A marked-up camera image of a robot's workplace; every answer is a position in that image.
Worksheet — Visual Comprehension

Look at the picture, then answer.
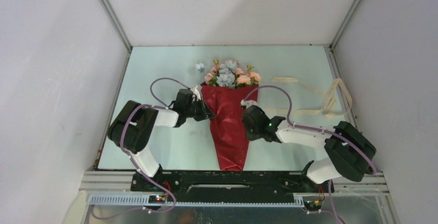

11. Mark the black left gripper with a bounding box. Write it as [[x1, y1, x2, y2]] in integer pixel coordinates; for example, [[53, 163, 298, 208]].
[[184, 97, 215, 122]]

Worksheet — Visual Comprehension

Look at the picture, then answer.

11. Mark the red wrapping paper sheet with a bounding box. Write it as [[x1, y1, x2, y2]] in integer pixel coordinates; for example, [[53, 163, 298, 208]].
[[201, 85, 258, 171]]

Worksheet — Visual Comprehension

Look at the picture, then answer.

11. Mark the pink rose stem with blue bud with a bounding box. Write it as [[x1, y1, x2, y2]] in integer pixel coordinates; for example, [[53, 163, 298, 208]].
[[195, 63, 206, 74]]

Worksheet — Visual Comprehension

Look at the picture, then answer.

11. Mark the peach rose stem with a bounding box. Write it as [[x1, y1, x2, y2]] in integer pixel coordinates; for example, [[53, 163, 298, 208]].
[[234, 65, 261, 86]]

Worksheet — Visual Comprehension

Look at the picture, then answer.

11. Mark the blue flower stem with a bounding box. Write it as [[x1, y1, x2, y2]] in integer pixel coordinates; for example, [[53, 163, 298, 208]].
[[216, 60, 238, 88]]

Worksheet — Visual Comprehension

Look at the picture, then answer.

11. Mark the cream ribbon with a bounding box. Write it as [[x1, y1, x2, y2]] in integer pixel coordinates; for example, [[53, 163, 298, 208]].
[[265, 76, 353, 120]]

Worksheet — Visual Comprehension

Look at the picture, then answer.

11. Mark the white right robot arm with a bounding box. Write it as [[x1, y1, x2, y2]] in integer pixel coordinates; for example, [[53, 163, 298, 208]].
[[242, 105, 377, 192]]

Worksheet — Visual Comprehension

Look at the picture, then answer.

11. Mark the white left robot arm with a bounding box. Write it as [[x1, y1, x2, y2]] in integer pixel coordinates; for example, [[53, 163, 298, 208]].
[[106, 87, 215, 191]]

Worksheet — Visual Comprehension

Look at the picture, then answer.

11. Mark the left circuit board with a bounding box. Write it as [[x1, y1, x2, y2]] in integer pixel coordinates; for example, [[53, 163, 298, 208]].
[[148, 195, 167, 204]]

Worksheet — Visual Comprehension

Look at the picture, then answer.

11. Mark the circuit board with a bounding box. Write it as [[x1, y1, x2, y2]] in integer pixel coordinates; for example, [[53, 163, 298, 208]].
[[148, 195, 167, 204], [303, 200, 323, 214]]

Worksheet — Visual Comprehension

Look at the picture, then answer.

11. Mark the right circuit board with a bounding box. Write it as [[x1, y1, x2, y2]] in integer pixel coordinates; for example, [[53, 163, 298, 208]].
[[303, 200, 323, 214]]

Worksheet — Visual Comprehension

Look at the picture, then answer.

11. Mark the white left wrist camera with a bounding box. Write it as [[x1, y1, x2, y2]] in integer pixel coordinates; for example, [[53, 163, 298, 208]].
[[190, 85, 203, 101]]

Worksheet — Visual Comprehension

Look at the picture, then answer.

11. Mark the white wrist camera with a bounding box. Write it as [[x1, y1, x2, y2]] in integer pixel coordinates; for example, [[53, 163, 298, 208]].
[[190, 85, 203, 101], [240, 99, 258, 109]]

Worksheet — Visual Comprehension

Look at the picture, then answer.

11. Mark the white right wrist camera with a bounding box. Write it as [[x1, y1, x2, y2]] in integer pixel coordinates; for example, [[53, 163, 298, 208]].
[[240, 99, 258, 109]]

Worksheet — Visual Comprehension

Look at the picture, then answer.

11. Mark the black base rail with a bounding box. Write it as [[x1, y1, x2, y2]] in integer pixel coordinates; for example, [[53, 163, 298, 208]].
[[152, 170, 334, 204]]

